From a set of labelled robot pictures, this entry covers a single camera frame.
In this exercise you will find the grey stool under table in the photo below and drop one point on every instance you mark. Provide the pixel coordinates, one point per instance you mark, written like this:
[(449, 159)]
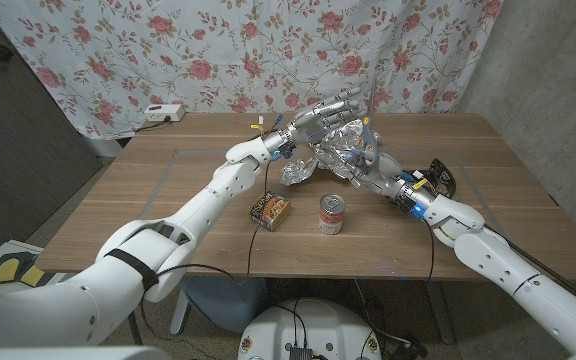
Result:
[(228, 302)]

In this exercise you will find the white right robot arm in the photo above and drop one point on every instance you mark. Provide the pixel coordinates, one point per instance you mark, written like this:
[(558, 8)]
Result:
[(518, 270)]

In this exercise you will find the small black torso box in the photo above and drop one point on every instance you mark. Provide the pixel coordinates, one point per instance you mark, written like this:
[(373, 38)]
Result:
[(300, 352)]

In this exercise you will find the yellow blue Spam box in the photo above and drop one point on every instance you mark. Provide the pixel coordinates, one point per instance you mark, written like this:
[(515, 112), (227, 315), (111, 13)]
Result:
[(269, 210)]

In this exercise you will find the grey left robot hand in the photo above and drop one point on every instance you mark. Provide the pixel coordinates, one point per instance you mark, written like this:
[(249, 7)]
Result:
[(315, 125)]

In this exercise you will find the dark wooden door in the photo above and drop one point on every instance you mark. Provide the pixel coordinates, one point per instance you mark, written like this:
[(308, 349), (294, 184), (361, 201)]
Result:
[(18, 150)]

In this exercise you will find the white power strip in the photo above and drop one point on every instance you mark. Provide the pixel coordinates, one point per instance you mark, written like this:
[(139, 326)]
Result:
[(164, 112)]

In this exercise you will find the large aluminum foil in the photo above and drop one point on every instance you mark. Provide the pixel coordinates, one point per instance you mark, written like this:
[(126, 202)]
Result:
[(338, 150)]

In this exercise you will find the white table leg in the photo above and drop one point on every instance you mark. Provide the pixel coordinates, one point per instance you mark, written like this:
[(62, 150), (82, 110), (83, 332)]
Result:
[(179, 312)]

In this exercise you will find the floral backdrop cloth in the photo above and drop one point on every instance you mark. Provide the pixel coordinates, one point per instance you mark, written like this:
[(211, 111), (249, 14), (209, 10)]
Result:
[(168, 55)]

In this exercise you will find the white robot torso base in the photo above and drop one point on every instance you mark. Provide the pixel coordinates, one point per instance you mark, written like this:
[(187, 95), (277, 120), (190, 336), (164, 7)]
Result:
[(313, 325)]

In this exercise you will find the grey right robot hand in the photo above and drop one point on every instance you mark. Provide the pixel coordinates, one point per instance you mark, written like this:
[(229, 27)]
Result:
[(388, 172)]

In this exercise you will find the black tambourine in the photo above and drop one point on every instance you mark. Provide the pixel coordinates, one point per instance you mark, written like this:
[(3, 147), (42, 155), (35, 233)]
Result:
[(443, 175)]

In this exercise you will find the small crumpled aluminum foil piece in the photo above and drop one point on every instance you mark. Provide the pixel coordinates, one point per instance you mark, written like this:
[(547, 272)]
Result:
[(295, 172)]

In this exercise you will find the black power adapter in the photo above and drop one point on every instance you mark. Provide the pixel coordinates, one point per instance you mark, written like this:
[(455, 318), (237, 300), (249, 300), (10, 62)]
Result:
[(410, 347)]

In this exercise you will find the grey table leg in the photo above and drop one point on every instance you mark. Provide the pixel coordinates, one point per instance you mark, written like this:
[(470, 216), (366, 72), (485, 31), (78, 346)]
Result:
[(440, 310)]

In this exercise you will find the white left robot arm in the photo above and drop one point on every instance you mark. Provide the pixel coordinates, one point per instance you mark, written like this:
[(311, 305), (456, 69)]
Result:
[(143, 260)]

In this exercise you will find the red white soup can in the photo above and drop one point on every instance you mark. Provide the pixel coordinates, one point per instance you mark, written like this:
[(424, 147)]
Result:
[(332, 215)]

